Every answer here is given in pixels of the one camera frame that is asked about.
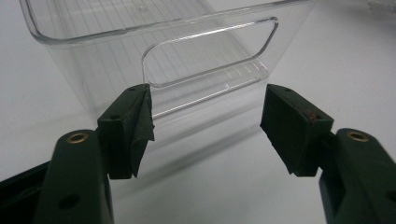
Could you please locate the clear plastic tray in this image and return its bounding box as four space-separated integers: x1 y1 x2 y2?
18 0 320 125

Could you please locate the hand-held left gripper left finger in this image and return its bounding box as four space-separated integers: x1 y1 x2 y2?
96 82 156 181

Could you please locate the white feather shuttlecock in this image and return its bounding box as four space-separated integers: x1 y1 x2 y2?
366 0 396 15

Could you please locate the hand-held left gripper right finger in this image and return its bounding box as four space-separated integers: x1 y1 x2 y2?
259 82 334 178

